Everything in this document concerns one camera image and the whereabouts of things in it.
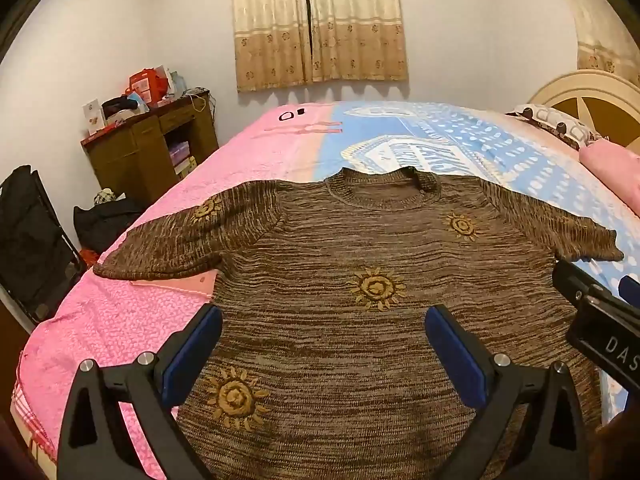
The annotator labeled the brown and white patterned pillow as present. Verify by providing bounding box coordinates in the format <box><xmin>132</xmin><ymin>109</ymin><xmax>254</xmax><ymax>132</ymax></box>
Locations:
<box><xmin>505</xmin><ymin>104</ymin><xmax>606</xmax><ymax>151</ymax></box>

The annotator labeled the brown wooden desk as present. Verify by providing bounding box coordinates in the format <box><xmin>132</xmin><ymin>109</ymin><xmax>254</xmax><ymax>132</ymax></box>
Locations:
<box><xmin>80</xmin><ymin>89</ymin><xmax>221</xmax><ymax>206</ymax></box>

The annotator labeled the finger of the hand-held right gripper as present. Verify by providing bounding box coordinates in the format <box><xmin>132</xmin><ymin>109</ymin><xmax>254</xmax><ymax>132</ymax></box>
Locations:
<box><xmin>618</xmin><ymin>276</ymin><xmax>640</xmax><ymax>312</ymax></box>
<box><xmin>552</xmin><ymin>259</ymin><xmax>607</xmax><ymax>307</ymax></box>

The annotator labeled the cream round bed headboard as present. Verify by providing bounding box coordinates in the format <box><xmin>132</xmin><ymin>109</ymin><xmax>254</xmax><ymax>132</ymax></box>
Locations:
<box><xmin>527</xmin><ymin>69</ymin><xmax>640</xmax><ymax>152</ymax></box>

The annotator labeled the pink pillow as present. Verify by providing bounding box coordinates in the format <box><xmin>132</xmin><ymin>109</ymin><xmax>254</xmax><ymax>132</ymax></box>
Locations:
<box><xmin>579</xmin><ymin>137</ymin><xmax>640</xmax><ymax>196</ymax></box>

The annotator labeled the white card box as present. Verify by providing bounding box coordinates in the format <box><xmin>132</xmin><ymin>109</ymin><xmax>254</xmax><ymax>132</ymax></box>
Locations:
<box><xmin>82</xmin><ymin>99</ymin><xmax>107</xmax><ymax>136</ymax></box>

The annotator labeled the stack of pink boxes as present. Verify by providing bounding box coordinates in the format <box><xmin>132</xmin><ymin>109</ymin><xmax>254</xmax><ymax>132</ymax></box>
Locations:
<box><xmin>169</xmin><ymin>141</ymin><xmax>197</xmax><ymax>176</ymax></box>

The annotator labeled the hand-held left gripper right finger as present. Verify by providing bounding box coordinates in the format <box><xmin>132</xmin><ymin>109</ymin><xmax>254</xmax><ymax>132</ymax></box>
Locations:
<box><xmin>425</xmin><ymin>304</ymin><xmax>593</xmax><ymax>480</ymax></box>

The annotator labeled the black pouch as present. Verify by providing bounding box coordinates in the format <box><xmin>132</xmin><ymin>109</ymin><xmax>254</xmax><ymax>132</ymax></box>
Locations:
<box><xmin>102</xmin><ymin>96</ymin><xmax>138</xmax><ymax>117</ymax></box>

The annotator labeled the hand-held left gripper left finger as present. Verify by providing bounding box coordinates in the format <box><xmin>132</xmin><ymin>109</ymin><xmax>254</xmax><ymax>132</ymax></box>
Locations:
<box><xmin>57</xmin><ymin>304</ymin><xmax>223</xmax><ymax>480</ymax></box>

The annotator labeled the beige patterned window curtain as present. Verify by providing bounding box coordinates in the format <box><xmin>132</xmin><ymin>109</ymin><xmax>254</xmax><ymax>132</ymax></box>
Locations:
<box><xmin>230</xmin><ymin>0</ymin><xmax>410</xmax><ymax>93</ymax></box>

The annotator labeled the black folding chair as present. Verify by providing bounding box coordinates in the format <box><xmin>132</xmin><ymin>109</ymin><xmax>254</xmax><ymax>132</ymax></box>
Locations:
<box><xmin>0</xmin><ymin>165</ymin><xmax>88</xmax><ymax>326</ymax></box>

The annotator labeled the brown knit sun-pattern sweater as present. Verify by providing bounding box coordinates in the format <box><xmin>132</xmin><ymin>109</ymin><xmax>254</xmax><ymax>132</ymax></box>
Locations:
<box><xmin>92</xmin><ymin>166</ymin><xmax>626</xmax><ymax>480</ymax></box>

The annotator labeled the black bag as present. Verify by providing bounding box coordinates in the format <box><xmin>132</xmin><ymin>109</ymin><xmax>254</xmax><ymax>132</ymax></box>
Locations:
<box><xmin>74</xmin><ymin>195</ymin><xmax>146</xmax><ymax>253</ymax></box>

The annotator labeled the pink and blue printed blanket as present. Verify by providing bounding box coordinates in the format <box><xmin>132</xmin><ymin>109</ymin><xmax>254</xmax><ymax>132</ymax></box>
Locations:
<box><xmin>10</xmin><ymin>100</ymin><xmax>640</xmax><ymax>480</ymax></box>

